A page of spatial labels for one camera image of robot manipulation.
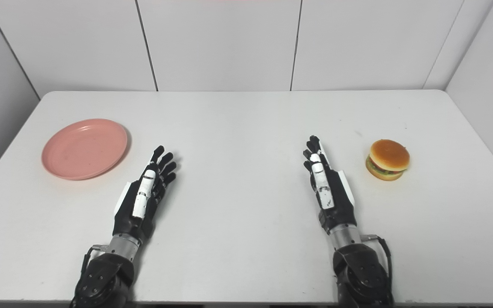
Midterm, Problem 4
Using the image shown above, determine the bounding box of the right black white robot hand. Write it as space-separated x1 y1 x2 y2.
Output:
303 135 358 235

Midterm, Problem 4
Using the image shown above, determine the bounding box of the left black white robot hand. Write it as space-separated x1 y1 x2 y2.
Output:
113 145 178 244

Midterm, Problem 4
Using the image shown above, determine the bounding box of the toy hamburger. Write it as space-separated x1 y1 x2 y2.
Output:
365 139 410 181

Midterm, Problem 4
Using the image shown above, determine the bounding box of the pink round plate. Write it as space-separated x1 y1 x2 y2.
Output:
42 118 128 181

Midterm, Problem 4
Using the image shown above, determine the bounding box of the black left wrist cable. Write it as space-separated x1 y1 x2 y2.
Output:
70 245 108 308

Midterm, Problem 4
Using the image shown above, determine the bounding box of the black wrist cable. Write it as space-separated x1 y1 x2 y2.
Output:
361 234 395 300
70 245 108 308

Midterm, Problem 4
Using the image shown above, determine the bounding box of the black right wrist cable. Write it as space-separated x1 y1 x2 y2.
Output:
361 234 395 300

